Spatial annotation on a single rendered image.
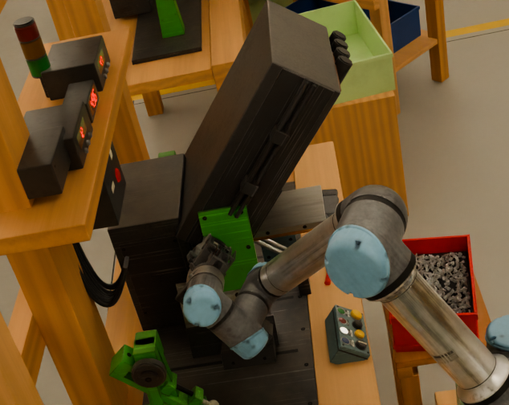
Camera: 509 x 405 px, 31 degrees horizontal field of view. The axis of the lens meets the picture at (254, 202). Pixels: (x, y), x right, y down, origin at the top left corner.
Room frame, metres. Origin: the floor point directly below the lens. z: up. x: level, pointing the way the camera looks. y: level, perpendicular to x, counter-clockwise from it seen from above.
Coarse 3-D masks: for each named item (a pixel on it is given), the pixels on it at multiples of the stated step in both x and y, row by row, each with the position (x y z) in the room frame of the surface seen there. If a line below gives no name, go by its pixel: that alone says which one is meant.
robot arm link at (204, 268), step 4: (196, 268) 1.52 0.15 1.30; (200, 268) 1.50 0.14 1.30; (204, 268) 1.50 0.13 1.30; (208, 268) 1.50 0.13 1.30; (212, 268) 1.50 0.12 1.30; (216, 268) 1.51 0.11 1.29; (192, 272) 1.51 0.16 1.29; (196, 272) 1.49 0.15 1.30; (212, 272) 1.48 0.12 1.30; (216, 272) 1.49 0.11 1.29; (220, 272) 1.50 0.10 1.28; (188, 276) 1.49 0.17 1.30; (192, 276) 1.48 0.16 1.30; (220, 276) 1.49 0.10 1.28; (224, 280) 1.50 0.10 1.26
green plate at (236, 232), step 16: (224, 208) 1.75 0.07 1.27; (208, 224) 1.74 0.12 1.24; (224, 224) 1.74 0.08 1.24; (240, 224) 1.73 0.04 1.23; (224, 240) 1.73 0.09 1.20; (240, 240) 1.72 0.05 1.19; (240, 256) 1.71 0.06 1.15; (256, 256) 1.71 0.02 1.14; (240, 272) 1.70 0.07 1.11; (224, 288) 1.70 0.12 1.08; (240, 288) 1.69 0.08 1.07
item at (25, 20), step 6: (18, 18) 2.01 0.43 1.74; (24, 18) 2.00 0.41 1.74; (30, 18) 1.99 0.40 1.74; (18, 24) 1.97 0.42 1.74; (24, 24) 1.97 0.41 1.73; (30, 24) 1.97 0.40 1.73; (18, 30) 1.97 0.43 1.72; (24, 30) 1.96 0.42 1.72; (30, 30) 1.97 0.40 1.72; (36, 30) 1.98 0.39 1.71; (18, 36) 1.97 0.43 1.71; (24, 36) 1.96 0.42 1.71; (30, 36) 1.97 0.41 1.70; (36, 36) 1.97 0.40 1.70; (24, 42) 1.97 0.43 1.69; (30, 42) 1.96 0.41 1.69
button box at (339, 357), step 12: (336, 312) 1.66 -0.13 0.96; (348, 312) 1.67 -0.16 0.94; (336, 324) 1.62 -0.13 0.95; (348, 324) 1.63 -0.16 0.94; (336, 336) 1.59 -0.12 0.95; (348, 336) 1.58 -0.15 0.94; (336, 348) 1.55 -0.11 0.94; (348, 348) 1.54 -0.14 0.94; (336, 360) 1.54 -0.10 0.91; (348, 360) 1.54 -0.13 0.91; (360, 360) 1.54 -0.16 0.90
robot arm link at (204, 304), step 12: (204, 276) 1.46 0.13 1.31; (216, 276) 1.47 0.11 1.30; (192, 288) 1.41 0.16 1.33; (204, 288) 1.40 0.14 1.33; (216, 288) 1.42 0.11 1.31; (192, 300) 1.38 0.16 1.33; (204, 300) 1.37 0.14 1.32; (216, 300) 1.38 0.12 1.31; (228, 300) 1.41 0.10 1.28; (192, 312) 1.37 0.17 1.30; (204, 312) 1.37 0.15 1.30; (216, 312) 1.36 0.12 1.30; (192, 324) 1.37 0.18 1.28; (204, 324) 1.36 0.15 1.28
